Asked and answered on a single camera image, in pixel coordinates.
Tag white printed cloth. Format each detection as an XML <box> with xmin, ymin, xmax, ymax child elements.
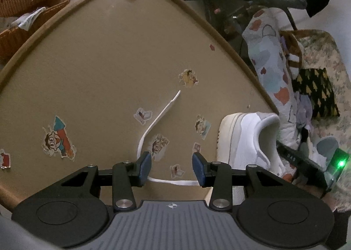
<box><xmin>11</xmin><ymin>7</ymin><xmax>47</xmax><ymax>31</ymax></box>

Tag scattered cartoon stickers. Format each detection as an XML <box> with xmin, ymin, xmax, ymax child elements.
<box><xmin>0</xmin><ymin>44</ymin><xmax>216</xmax><ymax>179</ymax></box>

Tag white patchwork quilt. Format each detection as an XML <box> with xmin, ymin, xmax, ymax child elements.
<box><xmin>243</xmin><ymin>8</ymin><xmax>302</xmax><ymax>154</ymax></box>

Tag black hanging cloth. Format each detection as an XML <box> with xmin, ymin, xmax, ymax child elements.
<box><xmin>304</xmin><ymin>0</ymin><xmax>331</xmax><ymax>18</ymax></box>

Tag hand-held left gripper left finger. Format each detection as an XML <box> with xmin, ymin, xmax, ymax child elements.
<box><xmin>59</xmin><ymin>152</ymin><xmax>152</xmax><ymax>210</ymax></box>

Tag black cushion with gold trees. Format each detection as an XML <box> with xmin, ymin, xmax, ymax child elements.
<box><xmin>291</xmin><ymin>67</ymin><xmax>340</xmax><ymax>120</ymax></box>

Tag small white cloth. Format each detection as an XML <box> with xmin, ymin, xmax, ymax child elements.
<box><xmin>307</xmin><ymin>140</ymin><xmax>324</xmax><ymax>163</ymax></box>

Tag grey padded slipper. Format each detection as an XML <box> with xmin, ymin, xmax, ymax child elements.
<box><xmin>317</xmin><ymin>137</ymin><xmax>340</xmax><ymax>157</ymax></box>

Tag white shoelace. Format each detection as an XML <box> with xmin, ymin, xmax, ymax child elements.
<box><xmin>136</xmin><ymin>90</ymin><xmax>199</xmax><ymax>187</ymax></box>

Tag floral sofa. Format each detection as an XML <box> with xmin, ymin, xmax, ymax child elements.
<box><xmin>288</xmin><ymin>29</ymin><xmax>351</xmax><ymax>209</ymax></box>

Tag white sneaker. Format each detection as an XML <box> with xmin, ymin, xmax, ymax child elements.
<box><xmin>217</xmin><ymin>112</ymin><xmax>288</xmax><ymax>178</ymax></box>

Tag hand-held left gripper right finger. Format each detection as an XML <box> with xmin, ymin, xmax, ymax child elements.
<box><xmin>192</xmin><ymin>152</ymin><xmax>287</xmax><ymax>210</ymax></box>

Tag pale purple garment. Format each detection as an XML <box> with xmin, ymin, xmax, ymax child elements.
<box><xmin>295</xmin><ymin>93</ymin><xmax>313</xmax><ymax>130</ymax></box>

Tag low wooden table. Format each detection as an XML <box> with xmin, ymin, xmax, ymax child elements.
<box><xmin>0</xmin><ymin>0</ymin><xmax>280</xmax><ymax>212</ymax></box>

